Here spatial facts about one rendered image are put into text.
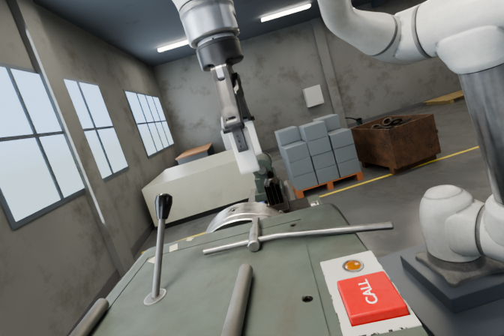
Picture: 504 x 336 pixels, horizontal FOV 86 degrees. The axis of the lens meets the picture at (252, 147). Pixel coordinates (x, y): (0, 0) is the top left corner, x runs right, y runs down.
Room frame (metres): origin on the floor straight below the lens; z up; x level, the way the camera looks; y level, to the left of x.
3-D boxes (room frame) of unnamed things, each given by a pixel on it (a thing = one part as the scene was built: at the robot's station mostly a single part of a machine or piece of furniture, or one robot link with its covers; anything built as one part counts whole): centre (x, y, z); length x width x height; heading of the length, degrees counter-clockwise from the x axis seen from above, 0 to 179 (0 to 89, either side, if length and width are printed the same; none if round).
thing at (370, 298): (0.28, -0.08, 1.26); 0.06 x 0.06 x 0.02; 84
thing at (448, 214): (0.82, -0.56, 0.97); 0.18 x 0.16 x 0.22; 30
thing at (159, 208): (0.48, 0.18, 1.38); 0.04 x 0.03 x 0.05; 174
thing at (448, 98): (7.93, -6.24, 0.06); 1.40 x 0.96 x 0.13; 91
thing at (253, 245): (0.51, 0.04, 1.27); 0.12 x 0.02 x 0.02; 174
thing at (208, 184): (5.16, 0.95, 0.38); 2.01 x 1.63 x 0.76; 91
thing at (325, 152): (4.21, -0.95, 0.51); 1.02 x 0.68 x 1.02; 91
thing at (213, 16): (0.47, 0.01, 1.65); 0.09 x 0.09 x 0.06
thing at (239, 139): (0.39, 0.01, 1.47); 0.03 x 0.01 x 0.05; 174
